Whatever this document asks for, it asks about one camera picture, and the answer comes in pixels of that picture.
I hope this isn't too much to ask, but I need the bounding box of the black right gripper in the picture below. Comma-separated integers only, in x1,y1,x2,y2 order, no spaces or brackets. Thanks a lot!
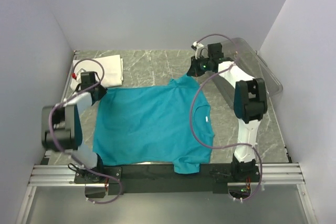
187,54,213,78

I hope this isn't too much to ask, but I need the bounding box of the teal t-shirt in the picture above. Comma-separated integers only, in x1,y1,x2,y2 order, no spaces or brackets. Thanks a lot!
93,76,214,174

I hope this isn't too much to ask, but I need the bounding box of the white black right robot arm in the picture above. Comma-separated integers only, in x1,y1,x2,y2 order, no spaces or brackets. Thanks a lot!
187,41,268,182

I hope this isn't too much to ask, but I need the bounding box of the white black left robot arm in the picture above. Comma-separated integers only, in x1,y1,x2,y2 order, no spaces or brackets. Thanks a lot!
41,71,107,183

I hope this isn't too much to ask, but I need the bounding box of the folded white t-shirt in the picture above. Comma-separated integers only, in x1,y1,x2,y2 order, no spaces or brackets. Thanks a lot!
70,55,123,91

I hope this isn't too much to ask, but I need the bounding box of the clear plastic bin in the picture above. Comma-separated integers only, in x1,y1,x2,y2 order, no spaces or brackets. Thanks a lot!
212,38,283,109

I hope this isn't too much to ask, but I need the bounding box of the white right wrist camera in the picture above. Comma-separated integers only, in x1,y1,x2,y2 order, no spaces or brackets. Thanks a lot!
191,41,204,59

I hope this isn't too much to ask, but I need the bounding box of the aluminium front rail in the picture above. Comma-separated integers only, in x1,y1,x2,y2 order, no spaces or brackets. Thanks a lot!
28,163,305,187

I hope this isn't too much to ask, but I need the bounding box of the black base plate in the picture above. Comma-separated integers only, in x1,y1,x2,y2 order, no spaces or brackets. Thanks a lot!
68,163,261,198

